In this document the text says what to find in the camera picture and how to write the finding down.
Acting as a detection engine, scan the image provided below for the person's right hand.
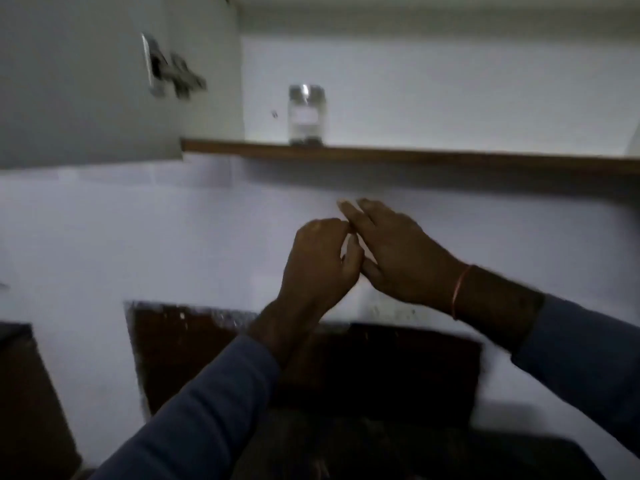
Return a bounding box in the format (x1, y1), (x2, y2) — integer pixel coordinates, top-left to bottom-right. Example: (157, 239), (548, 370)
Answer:
(337, 198), (469, 316)

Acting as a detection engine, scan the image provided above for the person's left hand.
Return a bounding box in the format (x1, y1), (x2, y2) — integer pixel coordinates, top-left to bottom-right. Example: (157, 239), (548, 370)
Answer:
(276, 218), (365, 324)

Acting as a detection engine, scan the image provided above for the person's left forearm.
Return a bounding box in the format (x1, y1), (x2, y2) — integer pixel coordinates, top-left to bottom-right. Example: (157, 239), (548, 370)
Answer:
(90, 299), (323, 480)

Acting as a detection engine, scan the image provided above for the person's right forearm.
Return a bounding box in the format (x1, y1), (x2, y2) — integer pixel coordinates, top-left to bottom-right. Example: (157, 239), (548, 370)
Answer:
(452, 267), (640, 459)

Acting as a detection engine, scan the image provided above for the orange thread wristband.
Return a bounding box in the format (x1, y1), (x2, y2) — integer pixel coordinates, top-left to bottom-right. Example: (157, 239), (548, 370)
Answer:
(451, 264), (476, 321)

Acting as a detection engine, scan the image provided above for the dark brown panel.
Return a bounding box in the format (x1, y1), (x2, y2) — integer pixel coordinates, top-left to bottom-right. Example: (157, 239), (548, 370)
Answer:
(123, 300), (484, 431)

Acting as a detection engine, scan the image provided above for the brown wooden shelf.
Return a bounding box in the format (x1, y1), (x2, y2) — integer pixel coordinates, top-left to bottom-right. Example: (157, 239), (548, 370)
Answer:
(180, 138), (640, 176)

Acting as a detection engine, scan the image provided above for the clear glass jar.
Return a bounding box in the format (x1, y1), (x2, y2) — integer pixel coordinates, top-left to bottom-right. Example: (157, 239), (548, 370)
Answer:
(287, 84), (329, 146)

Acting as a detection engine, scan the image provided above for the metal cabinet hinge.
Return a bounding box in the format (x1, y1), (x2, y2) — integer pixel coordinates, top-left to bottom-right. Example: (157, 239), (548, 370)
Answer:
(141, 33), (208, 100)

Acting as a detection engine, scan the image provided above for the white cabinet door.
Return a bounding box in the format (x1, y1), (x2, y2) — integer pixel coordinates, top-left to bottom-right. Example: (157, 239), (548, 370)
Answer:
(0, 0), (246, 171)

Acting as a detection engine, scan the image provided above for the dark brown cabinet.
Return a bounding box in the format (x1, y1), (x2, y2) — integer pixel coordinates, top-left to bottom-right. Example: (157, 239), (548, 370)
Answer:
(0, 322), (84, 480)

